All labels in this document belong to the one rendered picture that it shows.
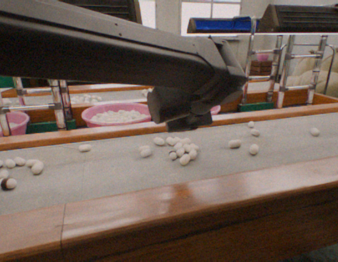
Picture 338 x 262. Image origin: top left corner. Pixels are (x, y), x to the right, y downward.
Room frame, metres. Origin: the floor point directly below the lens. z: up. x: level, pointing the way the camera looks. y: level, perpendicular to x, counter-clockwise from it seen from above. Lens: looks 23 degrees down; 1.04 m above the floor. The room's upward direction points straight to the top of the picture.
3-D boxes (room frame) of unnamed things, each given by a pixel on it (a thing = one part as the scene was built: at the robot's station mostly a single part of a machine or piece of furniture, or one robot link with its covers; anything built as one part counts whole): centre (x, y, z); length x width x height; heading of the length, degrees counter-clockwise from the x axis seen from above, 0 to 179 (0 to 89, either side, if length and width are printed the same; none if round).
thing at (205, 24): (1.37, -0.40, 1.08); 0.62 x 0.08 x 0.07; 107
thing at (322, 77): (3.17, -1.89, 0.40); 0.74 x 0.56 x 0.38; 111
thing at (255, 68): (6.07, -2.24, 0.32); 0.42 x 0.42 x 0.64; 20
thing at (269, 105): (1.29, -0.42, 0.90); 0.20 x 0.19 x 0.45; 107
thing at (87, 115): (0.89, 0.19, 0.72); 0.27 x 0.27 x 0.10
